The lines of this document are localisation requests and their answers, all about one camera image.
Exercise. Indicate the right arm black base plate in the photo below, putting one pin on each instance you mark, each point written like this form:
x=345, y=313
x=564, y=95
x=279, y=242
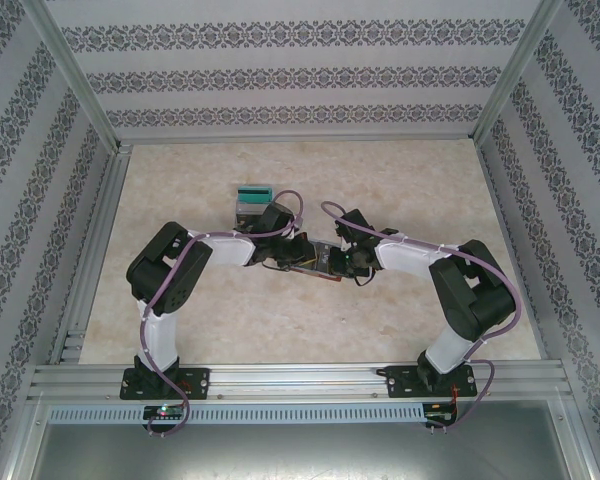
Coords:
x=402, y=382

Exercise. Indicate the grey sheet metal panel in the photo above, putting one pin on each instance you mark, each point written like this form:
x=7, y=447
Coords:
x=300, y=455

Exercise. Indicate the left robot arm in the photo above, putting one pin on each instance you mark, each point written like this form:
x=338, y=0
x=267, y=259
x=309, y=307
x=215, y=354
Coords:
x=230, y=250

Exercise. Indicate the long aluminium side rail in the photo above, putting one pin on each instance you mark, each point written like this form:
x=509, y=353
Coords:
x=102, y=225

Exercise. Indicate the wide aluminium mounting rail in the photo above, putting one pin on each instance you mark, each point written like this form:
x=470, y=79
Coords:
x=300, y=380

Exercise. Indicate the thin aluminium wall rail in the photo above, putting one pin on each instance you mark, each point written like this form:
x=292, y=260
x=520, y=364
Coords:
x=300, y=141

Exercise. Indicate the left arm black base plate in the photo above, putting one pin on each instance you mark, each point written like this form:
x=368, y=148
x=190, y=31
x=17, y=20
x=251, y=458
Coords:
x=195, y=382

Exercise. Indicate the aluminium frame post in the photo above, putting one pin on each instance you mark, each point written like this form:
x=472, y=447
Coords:
x=82, y=75
x=510, y=75

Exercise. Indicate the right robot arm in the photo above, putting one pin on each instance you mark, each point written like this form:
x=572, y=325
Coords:
x=405, y=257

